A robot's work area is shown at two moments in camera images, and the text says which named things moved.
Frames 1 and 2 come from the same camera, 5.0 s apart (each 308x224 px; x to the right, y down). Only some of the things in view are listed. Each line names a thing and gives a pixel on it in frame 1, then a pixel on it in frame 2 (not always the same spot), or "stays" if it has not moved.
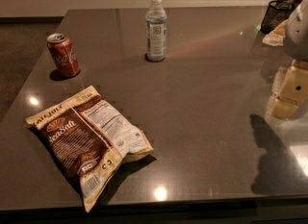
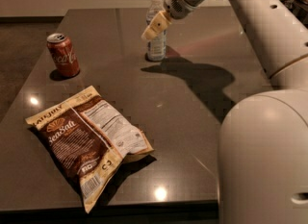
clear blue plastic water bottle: [156, 30] stays
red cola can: [64, 55] stays
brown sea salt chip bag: [87, 137] stays
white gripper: [297, 32] → [177, 4]
